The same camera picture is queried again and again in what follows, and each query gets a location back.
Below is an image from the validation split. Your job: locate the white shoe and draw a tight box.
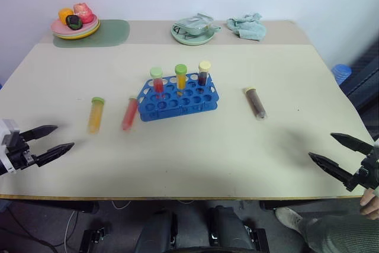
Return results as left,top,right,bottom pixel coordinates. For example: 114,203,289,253
275,206,304,235

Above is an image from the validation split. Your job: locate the black base block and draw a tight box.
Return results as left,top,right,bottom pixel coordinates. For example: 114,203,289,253
78,225,113,253
245,227,269,253

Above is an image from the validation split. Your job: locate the black table frame bar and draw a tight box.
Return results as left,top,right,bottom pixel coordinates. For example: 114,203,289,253
259,198,365,212

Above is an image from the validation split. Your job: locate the pale green plate with marks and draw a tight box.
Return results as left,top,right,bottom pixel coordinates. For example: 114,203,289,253
170,18,216,47

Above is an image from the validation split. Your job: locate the orange toy food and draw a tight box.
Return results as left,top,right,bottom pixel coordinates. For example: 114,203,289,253
58,7,75,26

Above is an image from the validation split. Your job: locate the black toy food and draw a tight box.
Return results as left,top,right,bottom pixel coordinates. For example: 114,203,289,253
65,14,83,31

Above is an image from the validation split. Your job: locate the light green plate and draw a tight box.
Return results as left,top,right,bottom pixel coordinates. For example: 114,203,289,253
52,18,100,39

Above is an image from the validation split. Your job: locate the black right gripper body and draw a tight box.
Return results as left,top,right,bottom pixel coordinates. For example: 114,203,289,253
344,145,379,193

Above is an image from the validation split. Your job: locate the teal cloth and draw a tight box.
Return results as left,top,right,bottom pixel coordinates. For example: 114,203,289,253
226,12,268,42

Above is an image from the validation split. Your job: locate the dark rounded shape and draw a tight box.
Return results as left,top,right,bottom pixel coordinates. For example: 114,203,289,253
208,204,256,253
139,209,179,253

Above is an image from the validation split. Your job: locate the white floor cable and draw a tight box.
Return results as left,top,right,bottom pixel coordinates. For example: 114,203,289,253
63,200,132,248

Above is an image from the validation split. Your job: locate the orange tube green cap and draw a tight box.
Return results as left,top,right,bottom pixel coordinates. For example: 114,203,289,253
86,96,107,134
174,63,188,97

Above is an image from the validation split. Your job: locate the green placemat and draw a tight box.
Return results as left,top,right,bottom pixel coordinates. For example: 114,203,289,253
53,19,131,49

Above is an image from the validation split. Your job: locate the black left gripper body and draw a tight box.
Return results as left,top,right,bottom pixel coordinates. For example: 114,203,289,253
4,130,38,172

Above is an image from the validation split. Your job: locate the yellow plate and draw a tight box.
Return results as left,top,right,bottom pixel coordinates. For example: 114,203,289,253
54,20,102,41

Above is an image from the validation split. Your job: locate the brown tube yellow cap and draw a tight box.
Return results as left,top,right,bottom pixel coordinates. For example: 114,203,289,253
243,87,268,121

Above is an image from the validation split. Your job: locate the person's grey-green trouser leg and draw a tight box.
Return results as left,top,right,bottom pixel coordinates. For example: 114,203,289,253
297,213,379,253

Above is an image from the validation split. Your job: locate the pink toy food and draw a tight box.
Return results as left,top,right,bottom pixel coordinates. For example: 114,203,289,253
73,2,95,24

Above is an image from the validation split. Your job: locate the person's bare hand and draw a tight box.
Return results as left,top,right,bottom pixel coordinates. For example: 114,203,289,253
359,188,379,221

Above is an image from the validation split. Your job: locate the blue test tube rack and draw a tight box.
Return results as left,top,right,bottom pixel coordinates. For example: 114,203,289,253
136,72,221,123

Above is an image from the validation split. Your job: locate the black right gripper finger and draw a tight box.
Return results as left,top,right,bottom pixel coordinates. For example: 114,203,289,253
307,152,355,188
330,132,374,156

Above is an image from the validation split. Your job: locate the pink plate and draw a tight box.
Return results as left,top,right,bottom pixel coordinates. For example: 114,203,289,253
50,13,99,37

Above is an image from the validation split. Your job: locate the dark tube yellow cap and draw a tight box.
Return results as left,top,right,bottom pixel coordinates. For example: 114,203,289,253
197,60,212,87

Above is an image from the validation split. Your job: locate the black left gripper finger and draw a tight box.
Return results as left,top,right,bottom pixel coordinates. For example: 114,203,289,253
35,142,75,168
20,124,59,143

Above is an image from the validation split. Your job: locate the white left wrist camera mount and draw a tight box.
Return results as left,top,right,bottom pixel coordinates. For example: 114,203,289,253
0,119,20,175

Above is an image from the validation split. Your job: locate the blue water bottle cap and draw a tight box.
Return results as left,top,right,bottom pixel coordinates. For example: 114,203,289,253
331,63,354,85

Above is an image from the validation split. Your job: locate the red tube pale green cap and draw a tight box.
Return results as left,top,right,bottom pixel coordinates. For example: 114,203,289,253
150,66,165,100

